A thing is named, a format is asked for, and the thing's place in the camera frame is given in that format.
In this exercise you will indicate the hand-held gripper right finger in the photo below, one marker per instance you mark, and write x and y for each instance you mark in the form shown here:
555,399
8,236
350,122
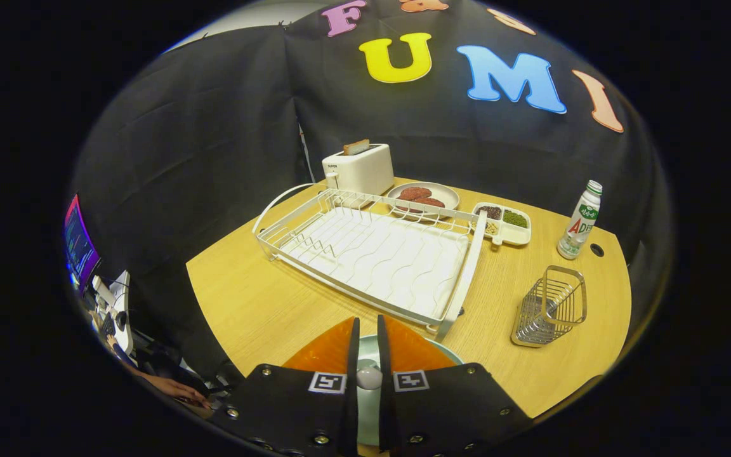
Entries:
383,355

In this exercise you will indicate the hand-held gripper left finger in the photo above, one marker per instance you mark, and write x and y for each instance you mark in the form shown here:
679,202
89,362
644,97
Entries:
351,355

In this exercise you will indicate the pale green plate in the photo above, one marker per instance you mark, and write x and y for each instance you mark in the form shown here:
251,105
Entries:
368,412

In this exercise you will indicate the beige plate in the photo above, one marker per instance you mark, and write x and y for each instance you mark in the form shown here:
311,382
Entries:
451,198

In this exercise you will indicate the white drip tray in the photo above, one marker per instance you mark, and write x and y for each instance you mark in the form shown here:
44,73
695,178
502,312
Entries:
391,260

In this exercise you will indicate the brown sausage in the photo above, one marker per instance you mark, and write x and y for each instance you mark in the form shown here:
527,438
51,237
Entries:
429,202
416,193

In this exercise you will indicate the yellow soybeans pile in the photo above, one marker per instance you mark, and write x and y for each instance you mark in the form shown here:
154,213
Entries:
492,228

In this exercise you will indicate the cream divided snack tray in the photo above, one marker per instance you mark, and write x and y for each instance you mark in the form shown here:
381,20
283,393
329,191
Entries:
514,236

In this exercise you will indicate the dark red beans pile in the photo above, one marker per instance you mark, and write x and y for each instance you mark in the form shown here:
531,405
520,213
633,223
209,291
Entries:
490,212

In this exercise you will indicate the white toaster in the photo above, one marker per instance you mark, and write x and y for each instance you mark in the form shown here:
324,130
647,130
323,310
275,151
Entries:
365,171

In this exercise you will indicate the green beans pile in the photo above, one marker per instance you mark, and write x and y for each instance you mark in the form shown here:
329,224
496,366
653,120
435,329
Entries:
515,219

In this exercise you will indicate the toast slice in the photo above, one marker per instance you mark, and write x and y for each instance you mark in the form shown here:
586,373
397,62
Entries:
356,147

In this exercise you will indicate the white green-label drink bottle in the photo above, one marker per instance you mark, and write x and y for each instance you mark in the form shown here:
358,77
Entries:
578,225

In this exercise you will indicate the black backdrop cloth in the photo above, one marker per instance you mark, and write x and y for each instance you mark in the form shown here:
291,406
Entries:
213,158

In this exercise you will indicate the computer monitor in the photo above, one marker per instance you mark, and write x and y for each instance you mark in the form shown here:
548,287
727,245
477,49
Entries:
80,244

